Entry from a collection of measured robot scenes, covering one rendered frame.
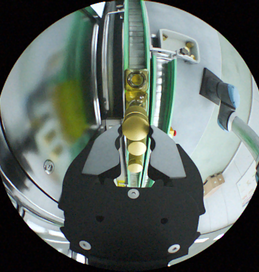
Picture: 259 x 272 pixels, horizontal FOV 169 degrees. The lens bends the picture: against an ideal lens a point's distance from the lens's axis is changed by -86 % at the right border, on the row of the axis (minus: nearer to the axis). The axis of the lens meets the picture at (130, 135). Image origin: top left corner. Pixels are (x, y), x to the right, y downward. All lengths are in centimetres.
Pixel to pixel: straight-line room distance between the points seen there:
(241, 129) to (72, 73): 59
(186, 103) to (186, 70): 21
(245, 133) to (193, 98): 41
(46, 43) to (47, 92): 9
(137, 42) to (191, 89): 41
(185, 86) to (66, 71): 57
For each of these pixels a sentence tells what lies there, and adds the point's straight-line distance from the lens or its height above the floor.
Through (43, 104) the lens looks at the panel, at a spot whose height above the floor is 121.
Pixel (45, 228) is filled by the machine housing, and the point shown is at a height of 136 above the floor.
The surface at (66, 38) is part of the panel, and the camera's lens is 22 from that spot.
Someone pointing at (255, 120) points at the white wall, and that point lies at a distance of 373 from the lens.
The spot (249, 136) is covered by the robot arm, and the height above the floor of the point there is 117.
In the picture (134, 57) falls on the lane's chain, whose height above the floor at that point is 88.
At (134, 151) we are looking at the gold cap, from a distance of 18.
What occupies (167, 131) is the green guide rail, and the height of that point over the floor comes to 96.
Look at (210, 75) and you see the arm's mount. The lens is 72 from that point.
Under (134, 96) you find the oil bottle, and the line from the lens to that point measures 21.
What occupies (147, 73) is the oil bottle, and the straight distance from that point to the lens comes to 21.
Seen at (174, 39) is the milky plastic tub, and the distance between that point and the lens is 65.
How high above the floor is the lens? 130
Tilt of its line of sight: 57 degrees down
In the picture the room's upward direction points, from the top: 174 degrees counter-clockwise
